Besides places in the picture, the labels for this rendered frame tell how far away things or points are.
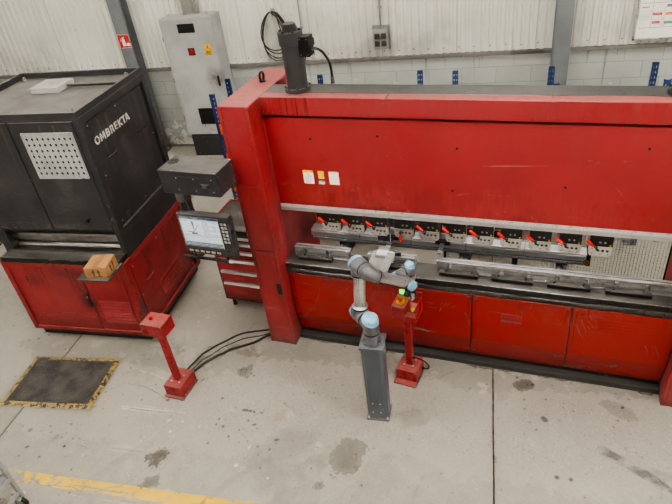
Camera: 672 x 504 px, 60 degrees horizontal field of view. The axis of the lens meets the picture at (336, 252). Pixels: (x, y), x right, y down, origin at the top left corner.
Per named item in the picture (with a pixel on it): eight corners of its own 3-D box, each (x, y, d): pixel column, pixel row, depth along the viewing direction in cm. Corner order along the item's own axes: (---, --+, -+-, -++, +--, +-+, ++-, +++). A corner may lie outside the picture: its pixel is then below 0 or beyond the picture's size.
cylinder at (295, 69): (280, 94, 423) (269, 27, 396) (294, 82, 442) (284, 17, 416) (323, 94, 412) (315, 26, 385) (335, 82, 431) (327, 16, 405)
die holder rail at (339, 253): (295, 255, 505) (294, 246, 499) (298, 251, 509) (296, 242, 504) (350, 261, 488) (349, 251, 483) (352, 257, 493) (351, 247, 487)
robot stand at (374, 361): (389, 421, 456) (382, 350, 412) (366, 419, 460) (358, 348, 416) (392, 403, 470) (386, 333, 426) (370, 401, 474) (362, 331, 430)
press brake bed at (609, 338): (300, 337, 547) (286, 266, 500) (308, 323, 562) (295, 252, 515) (658, 395, 448) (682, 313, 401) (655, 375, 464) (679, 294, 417)
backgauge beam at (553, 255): (311, 238, 522) (310, 229, 516) (317, 230, 533) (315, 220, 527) (589, 266, 446) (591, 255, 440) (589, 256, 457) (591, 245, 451)
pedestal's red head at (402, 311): (391, 317, 457) (390, 300, 446) (398, 305, 468) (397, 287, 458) (416, 322, 448) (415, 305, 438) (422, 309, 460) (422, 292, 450)
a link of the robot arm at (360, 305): (359, 329, 417) (357, 265, 388) (348, 317, 428) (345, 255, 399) (373, 323, 422) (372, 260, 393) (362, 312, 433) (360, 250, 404)
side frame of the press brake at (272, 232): (271, 341, 547) (216, 106, 417) (305, 285, 611) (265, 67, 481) (296, 345, 539) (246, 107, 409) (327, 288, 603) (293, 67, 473)
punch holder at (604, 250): (587, 255, 411) (590, 235, 401) (587, 248, 417) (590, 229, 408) (610, 257, 406) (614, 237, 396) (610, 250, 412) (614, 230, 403)
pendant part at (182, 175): (185, 263, 472) (155, 169, 424) (200, 246, 491) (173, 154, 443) (239, 271, 455) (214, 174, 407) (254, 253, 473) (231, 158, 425)
